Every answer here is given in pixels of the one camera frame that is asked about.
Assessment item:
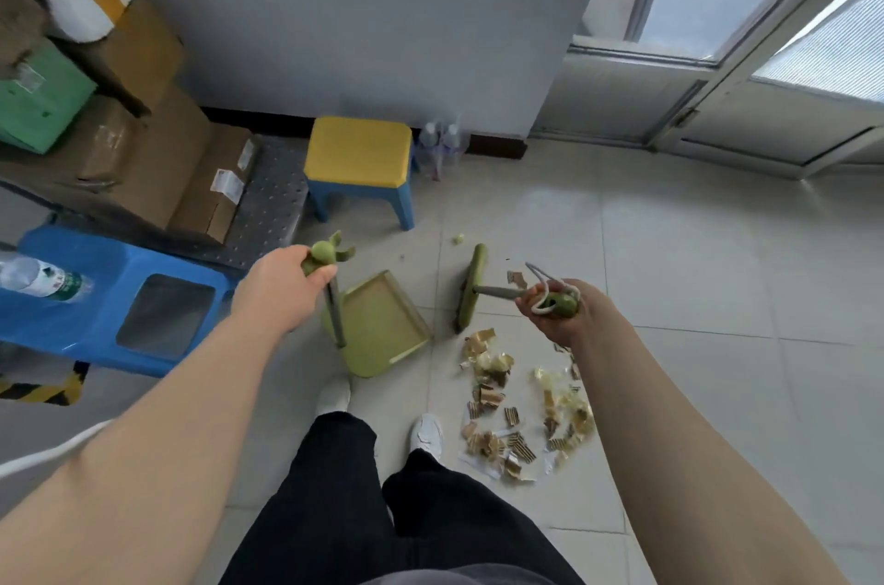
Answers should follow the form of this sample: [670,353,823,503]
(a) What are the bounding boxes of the grey perforated metal platform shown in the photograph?
[48,135,310,272]

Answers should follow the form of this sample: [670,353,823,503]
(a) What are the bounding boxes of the aluminium screen door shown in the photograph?
[648,0,884,181]

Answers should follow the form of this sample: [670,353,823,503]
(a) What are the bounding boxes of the person's black trousers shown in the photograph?
[219,411,588,585]

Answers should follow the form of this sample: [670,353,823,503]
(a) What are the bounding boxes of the green box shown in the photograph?
[0,41,99,156]

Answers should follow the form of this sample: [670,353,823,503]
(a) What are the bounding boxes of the person's right forearm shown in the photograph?
[565,322,851,585]

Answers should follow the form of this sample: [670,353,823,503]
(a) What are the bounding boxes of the large cardboard box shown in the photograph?
[0,83,214,237]

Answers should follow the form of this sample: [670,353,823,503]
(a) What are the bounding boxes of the yellow top blue stool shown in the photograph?
[302,115,418,232]

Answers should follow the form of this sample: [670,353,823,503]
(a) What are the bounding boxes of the person's left white shoe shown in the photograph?
[315,375,354,416]

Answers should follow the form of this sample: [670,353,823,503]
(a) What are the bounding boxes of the person's left forearm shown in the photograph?
[0,308,291,585]

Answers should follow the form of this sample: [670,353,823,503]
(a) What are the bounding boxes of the person's grey shirt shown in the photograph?
[358,563,547,585]

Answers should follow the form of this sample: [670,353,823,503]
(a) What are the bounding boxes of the medium cardboard box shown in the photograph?
[65,0,186,120]

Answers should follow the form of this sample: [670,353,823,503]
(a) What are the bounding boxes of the brown wrapped parcel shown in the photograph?
[0,0,53,81]

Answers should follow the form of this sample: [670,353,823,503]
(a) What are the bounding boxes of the cardboard scraps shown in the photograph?
[452,233,599,486]

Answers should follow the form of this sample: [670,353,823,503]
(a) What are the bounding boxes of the flat cardboard box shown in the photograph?
[168,123,262,246]

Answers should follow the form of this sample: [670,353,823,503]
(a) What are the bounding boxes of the green label water bottle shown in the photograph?
[0,252,96,306]

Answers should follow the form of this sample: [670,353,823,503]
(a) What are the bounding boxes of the tall blue plastic stool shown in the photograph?
[0,223,239,379]

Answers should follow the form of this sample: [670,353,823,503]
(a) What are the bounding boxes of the green dustpan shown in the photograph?
[300,230,435,380]

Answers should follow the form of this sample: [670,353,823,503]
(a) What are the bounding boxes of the white cable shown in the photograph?
[0,418,115,481]

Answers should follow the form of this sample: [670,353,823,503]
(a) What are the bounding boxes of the yellow black hazard tape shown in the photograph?
[0,359,91,407]

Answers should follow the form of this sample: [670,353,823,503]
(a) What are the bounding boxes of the person's right hand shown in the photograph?
[514,278,622,351]

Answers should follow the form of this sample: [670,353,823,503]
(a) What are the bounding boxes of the green broom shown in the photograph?
[453,242,581,335]

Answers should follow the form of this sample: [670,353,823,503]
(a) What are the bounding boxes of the person's white shoe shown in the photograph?
[315,375,354,416]
[409,413,445,458]

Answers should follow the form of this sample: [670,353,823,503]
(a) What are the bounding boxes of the clear plastic water bottle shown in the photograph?
[440,118,472,175]
[417,120,443,181]

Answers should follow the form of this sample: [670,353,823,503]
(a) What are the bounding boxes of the person's right white shoe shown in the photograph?
[409,413,445,458]

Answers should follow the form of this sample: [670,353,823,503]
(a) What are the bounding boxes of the person's left hand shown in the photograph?
[229,244,340,333]

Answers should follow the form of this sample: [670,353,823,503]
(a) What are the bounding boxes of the grey tiled floor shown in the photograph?
[0,121,884,585]

